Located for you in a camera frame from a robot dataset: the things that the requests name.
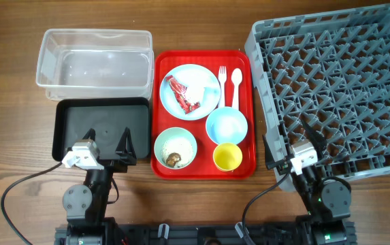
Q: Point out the white rice pile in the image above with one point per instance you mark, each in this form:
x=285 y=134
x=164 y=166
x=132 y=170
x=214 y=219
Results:
x=180 y=145

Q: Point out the grey dishwasher rack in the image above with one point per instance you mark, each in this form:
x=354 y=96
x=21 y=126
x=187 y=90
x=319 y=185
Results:
x=332 y=70

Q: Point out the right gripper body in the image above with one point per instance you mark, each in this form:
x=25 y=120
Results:
x=280 y=167

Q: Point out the light blue plate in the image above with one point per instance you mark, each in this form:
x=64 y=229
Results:
x=187 y=75

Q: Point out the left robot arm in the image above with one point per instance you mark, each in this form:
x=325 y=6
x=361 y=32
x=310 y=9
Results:
x=86 y=203

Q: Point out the white plastic spoon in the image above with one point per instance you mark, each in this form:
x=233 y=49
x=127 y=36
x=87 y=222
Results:
x=236 y=79

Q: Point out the clear plastic bin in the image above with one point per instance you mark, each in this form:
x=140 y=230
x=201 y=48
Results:
x=95 y=63

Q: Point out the yellow cup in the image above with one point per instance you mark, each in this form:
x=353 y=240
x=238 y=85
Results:
x=227 y=157

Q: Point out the red serving tray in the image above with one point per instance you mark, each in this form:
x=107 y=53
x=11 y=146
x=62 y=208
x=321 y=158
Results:
x=203 y=168

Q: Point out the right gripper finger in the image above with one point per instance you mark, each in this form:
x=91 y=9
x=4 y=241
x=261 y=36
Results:
x=317 y=139
x=269 y=159

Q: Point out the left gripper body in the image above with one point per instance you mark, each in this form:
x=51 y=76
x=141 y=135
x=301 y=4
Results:
x=118 y=166

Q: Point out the green bowl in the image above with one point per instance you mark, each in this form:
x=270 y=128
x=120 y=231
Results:
x=171 y=133

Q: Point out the black plastic tray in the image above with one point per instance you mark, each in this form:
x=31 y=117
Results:
x=109 y=118

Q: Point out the red snack wrapper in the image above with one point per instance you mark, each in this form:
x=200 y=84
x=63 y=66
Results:
x=179 y=91

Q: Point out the brown food scrap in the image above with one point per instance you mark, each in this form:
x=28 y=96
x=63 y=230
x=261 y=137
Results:
x=173 y=160

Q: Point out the white tissue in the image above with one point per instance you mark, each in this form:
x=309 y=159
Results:
x=194 y=93

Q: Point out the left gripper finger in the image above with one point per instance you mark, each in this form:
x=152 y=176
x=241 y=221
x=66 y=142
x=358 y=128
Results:
x=90 y=135
x=125 y=145

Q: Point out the white plastic fork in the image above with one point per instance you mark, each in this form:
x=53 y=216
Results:
x=222 y=78

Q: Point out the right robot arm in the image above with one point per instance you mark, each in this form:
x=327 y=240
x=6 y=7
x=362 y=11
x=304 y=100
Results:
x=327 y=200

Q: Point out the light blue bowl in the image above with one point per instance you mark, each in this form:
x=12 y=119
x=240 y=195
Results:
x=226 y=125

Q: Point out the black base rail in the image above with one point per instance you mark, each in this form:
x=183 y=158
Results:
x=215 y=234

